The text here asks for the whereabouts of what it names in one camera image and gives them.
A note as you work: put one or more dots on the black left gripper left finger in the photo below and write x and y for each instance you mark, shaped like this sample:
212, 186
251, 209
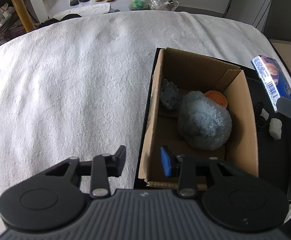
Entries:
60, 194

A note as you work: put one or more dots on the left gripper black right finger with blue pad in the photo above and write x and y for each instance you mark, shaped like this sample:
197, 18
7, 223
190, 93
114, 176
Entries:
230, 196

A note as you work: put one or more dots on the white fluffy soft object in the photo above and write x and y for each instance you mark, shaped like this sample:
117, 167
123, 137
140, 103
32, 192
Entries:
275, 128

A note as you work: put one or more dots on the black soft object white tag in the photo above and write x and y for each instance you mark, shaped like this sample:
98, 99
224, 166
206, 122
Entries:
261, 116

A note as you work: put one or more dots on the brown cardboard box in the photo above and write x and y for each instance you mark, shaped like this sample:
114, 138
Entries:
190, 71

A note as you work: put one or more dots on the grey spiky plush ball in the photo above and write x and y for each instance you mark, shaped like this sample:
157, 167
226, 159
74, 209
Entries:
170, 96

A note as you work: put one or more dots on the orange round plush toy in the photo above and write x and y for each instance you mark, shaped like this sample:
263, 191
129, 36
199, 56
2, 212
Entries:
217, 97

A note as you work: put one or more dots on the light blue fluffy plush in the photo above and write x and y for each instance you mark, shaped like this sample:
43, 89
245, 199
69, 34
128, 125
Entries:
203, 123

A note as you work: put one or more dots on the white towel cover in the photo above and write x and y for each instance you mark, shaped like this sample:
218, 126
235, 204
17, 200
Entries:
79, 88

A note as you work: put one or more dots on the clear plastic bag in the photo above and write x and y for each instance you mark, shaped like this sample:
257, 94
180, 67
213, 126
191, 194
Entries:
167, 5

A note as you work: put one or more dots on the green bag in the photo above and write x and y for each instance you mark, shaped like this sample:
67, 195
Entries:
137, 5

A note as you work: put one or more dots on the white cloth on floor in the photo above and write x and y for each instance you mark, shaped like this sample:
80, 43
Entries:
89, 10

